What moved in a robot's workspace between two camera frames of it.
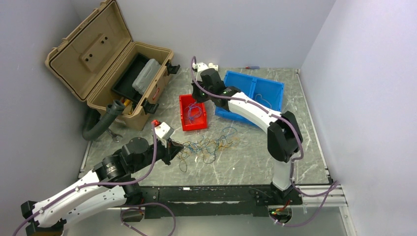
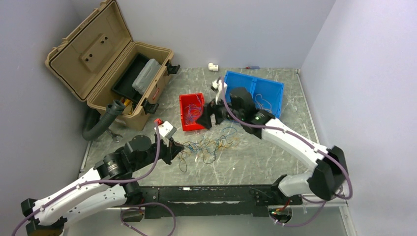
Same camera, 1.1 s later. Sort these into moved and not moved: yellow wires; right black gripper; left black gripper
Moved: right black gripper
Not moved: yellow wires; left black gripper
